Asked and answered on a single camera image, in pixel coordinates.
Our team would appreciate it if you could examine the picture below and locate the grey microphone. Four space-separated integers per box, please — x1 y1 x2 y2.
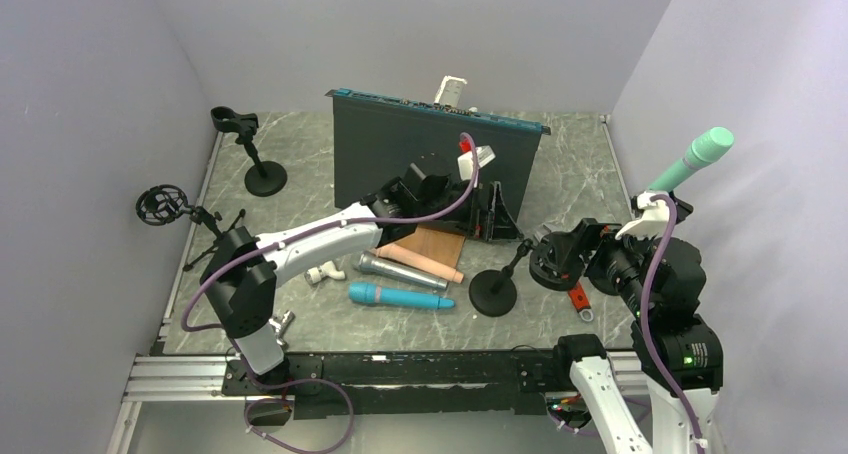
354 251 448 291

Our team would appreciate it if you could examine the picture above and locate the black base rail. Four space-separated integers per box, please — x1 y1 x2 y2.
222 348 574 420

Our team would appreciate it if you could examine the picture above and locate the mint green microphone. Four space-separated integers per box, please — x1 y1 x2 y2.
648 127 735 192

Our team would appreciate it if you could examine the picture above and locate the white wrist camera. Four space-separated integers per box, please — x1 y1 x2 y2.
457 142 497 182
615 190 678 240

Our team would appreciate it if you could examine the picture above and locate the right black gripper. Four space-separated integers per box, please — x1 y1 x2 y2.
551 214 658 314

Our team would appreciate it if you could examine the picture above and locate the black round-base clip stand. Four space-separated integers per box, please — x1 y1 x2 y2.
210 106 288 197

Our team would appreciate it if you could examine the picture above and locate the blue microphone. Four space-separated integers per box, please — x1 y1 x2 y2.
348 282 455 310

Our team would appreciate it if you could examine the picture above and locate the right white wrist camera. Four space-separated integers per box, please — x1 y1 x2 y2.
615 190 678 240

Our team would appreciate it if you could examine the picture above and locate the white plastic faucet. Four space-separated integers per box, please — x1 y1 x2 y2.
304 260 347 285

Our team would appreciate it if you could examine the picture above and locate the black tripod shock-mount stand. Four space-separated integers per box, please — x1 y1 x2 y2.
135 184 247 272

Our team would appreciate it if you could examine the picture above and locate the dark grey upright panel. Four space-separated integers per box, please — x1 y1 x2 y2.
327 88 551 217

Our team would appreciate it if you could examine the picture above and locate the pink microphone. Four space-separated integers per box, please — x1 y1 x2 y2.
377 244 465 283

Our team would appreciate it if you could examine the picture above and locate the wooden board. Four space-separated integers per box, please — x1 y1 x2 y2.
395 226 465 268

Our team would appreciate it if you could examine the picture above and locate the black clip stand right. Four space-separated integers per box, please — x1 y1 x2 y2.
630 191 694 223

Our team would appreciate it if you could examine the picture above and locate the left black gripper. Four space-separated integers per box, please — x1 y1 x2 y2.
418 181 525 244

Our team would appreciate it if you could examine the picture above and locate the white object behind panel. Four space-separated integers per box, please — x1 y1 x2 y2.
434 75 467 107

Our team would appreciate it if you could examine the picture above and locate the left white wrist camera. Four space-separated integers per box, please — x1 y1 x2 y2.
457 142 497 182

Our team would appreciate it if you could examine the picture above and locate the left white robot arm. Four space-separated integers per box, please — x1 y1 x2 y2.
195 155 523 394

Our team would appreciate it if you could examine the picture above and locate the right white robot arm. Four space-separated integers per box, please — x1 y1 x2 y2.
530 218 723 453

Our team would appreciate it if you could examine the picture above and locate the adjustable wrench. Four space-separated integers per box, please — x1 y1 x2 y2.
568 283 594 323

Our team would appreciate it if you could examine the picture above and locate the chrome metal faucet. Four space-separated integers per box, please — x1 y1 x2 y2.
269 310 296 350

